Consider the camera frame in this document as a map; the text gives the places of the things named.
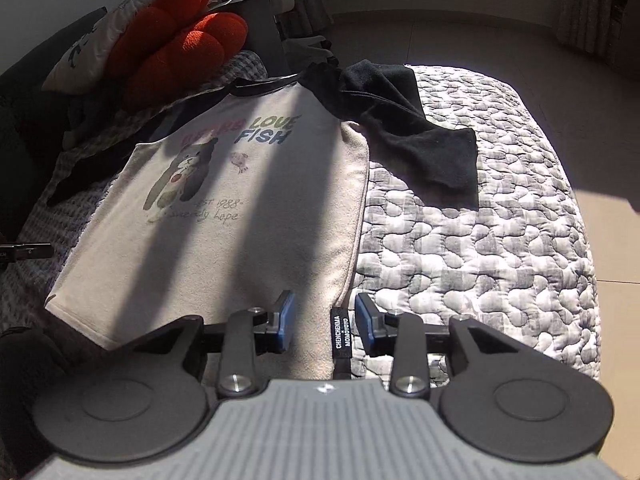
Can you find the cream shirt with black sleeves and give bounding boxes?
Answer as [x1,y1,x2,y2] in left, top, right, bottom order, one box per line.
[44,60,480,386]

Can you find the grey side table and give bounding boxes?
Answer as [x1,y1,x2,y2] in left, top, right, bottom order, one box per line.
[220,0,291,78]

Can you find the white printed pillow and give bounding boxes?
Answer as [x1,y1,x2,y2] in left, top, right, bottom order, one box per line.
[42,0,171,93]

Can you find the beige curtain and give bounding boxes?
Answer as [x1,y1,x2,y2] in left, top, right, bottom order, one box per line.
[555,0,640,76]

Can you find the orange flower cushion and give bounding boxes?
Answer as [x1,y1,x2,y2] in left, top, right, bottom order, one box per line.
[107,0,250,111]

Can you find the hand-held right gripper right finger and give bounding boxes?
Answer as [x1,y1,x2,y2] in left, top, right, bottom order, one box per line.
[354,292,523,395]

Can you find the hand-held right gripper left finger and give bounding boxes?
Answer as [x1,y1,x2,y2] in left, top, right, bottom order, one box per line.
[125,289,297,397]

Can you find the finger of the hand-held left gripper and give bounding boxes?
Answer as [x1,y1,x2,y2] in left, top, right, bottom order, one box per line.
[0,242,53,265]

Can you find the grey checkered quilt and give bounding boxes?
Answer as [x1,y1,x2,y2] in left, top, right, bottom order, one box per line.
[0,50,598,480]

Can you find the dark grey sofa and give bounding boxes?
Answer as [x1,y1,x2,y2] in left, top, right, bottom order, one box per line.
[0,7,108,231]

